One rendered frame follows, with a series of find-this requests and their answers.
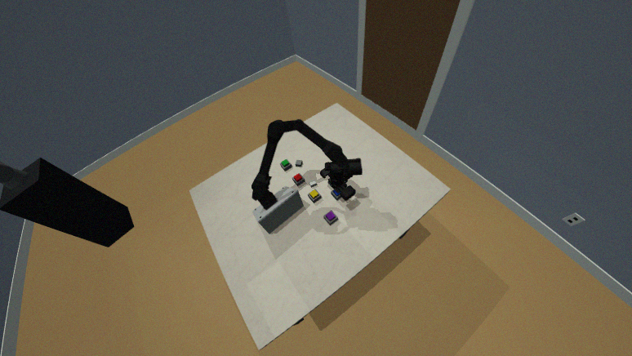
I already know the yellow button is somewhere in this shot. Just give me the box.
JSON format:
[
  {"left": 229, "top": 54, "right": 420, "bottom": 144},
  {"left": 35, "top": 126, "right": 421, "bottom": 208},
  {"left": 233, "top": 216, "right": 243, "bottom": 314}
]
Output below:
[{"left": 308, "top": 189, "right": 321, "bottom": 203}]

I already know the green button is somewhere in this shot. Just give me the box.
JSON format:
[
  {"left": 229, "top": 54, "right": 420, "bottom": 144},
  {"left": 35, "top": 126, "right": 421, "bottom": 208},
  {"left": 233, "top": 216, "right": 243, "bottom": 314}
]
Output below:
[{"left": 280, "top": 159, "right": 292, "bottom": 171}]

